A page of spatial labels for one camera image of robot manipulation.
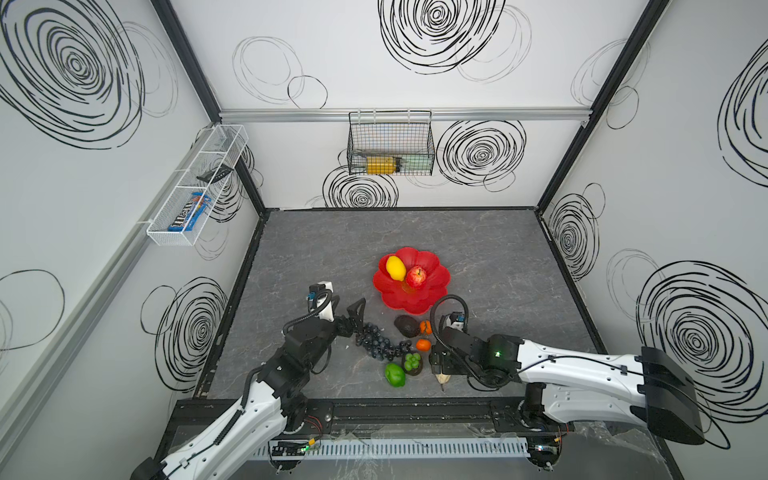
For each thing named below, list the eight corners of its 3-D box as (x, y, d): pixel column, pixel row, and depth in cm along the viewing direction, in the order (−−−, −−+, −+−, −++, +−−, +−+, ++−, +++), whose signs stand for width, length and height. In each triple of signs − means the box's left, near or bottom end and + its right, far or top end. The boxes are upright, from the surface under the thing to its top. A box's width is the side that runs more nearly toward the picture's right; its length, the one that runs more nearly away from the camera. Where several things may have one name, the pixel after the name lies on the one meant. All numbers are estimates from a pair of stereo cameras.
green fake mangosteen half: (402, 375, 80) (403, 371, 77) (402, 356, 84) (402, 351, 80) (422, 375, 80) (423, 371, 77) (420, 356, 84) (422, 351, 80)
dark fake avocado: (409, 342, 88) (409, 337, 85) (394, 325, 91) (394, 320, 88) (421, 330, 90) (422, 325, 87) (406, 315, 93) (406, 309, 90)
